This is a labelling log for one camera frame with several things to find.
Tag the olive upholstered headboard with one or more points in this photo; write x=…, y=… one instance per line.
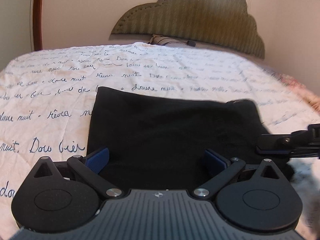
x=225, y=23

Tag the black pants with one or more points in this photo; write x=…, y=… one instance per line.
x=160, y=143

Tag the patterned pillow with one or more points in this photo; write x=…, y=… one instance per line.
x=161, y=40

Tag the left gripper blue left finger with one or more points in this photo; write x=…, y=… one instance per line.
x=87, y=168

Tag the brown wooden door frame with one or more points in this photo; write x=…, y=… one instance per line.
x=37, y=24

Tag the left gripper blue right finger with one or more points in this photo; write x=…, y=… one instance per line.
x=230, y=168

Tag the white script-print bedspread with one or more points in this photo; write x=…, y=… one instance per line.
x=47, y=98

